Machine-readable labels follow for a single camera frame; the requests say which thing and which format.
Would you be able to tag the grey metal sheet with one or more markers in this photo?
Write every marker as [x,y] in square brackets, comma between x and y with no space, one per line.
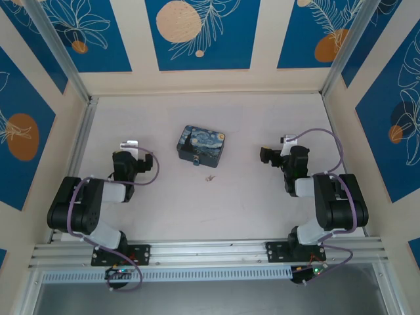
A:
[210,300]

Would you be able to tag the aluminium side rail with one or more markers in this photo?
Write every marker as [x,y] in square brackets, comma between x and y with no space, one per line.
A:
[82,138]
[329,115]

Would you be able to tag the small metal key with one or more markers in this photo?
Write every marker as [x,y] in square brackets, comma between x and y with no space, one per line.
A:
[209,178]

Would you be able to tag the blue poster large beige circle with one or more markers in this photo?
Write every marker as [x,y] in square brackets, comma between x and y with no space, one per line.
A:
[229,49]

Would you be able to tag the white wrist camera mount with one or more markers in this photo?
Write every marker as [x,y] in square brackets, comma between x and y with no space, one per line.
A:
[129,144]
[290,139]

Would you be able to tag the aluminium corner post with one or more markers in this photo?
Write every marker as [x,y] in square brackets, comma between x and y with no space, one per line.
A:
[344,55]
[62,55]

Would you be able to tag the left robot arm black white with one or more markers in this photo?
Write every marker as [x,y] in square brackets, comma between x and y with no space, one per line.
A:
[78,203]

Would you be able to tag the small blue padlock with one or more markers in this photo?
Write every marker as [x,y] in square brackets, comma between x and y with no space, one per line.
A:
[196,161]

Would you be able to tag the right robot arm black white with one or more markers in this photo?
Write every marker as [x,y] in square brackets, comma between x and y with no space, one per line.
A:
[341,203]

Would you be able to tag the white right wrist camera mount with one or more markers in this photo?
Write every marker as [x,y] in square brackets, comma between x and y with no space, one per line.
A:
[290,139]

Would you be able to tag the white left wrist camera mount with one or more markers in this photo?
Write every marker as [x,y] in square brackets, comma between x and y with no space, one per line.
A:
[129,144]

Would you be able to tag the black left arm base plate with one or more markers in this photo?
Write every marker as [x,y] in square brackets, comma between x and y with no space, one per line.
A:
[144,254]

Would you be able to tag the aluminium cross rail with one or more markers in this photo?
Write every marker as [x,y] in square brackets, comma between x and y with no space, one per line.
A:
[210,252]

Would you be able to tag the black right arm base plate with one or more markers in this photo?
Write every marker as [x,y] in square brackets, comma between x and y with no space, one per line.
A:
[275,251]

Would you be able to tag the blue floral wall poster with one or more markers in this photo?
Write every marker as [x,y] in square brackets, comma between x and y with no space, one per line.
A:
[415,252]
[2,259]
[19,98]
[36,49]
[295,49]
[98,49]
[367,52]
[377,131]

